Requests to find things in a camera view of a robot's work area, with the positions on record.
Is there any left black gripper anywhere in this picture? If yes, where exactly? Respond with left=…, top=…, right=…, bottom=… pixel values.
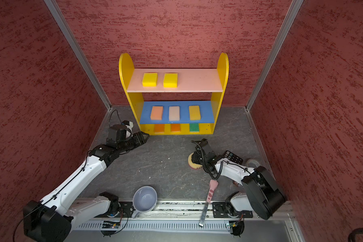
left=118, top=131, right=150, bottom=152

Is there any smiley face yellow sponge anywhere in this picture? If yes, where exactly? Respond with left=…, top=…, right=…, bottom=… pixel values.
left=188, top=152, right=204, bottom=170

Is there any green scrub sponge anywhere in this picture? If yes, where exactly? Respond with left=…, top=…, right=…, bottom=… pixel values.
left=189, top=123, right=200, bottom=133

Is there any orange sponge yellow base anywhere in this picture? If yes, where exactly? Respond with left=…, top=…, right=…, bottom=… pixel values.
left=154, top=124, right=165, bottom=134
left=170, top=124, right=181, bottom=133

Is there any large yellow sponge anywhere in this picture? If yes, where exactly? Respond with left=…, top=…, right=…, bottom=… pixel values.
left=189, top=105, right=201, bottom=121

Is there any beige pink sponge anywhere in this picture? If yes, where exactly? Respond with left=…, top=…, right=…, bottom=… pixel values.
left=168, top=106, right=180, bottom=122

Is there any salmon orange sponge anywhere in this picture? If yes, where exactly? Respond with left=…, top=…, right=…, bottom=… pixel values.
left=150, top=106, right=163, bottom=121

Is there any yellow square sponge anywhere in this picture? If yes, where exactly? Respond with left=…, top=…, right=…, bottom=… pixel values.
left=142, top=73, right=158, bottom=87
left=163, top=73, right=178, bottom=88

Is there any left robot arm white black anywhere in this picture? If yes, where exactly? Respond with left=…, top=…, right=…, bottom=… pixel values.
left=22, top=126, right=150, bottom=242

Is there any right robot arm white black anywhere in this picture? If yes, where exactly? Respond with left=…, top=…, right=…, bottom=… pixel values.
left=188, top=139, right=287, bottom=220

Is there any yellow shelf unit pink blue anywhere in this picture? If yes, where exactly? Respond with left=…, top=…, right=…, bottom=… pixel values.
left=119, top=53, right=229, bottom=135

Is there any black calculator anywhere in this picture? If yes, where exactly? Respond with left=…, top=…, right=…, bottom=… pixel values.
left=223, top=150, right=244, bottom=165

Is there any grey tape roll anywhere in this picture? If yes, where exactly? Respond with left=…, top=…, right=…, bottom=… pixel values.
left=246, top=159, right=261, bottom=169

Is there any grey blue mug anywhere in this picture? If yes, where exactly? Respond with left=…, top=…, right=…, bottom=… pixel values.
left=132, top=186, right=158, bottom=219

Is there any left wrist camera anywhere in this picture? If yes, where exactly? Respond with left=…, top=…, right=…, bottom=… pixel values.
left=106, top=121, right=134, bottom=143

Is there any pink handled knife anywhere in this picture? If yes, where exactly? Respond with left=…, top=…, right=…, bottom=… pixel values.
left=199, top=179, right=218, bottom=227

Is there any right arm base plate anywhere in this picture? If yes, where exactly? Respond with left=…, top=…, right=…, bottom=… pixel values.
left=212, top=202, right=254, bottom=219

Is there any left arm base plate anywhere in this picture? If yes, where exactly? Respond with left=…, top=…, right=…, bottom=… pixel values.
left=106, top=201, right=134, bottom=218

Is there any black cable corner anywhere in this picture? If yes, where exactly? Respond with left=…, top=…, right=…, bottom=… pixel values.
left=347, top=228, right=363, bottom=242

